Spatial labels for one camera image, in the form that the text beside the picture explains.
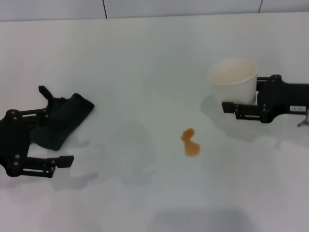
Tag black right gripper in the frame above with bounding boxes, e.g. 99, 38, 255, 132
221, 74, 309, 124

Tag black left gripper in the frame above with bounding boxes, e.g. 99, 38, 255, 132
0, 108, 75, 179

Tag white paper cup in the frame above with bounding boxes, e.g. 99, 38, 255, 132
208, 58, 259, 106

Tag dark blue rag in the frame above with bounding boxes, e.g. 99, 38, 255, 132
30, 85, 95, 152

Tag orange brown liquid stain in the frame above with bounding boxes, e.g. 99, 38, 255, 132
180, 128, 201, 158

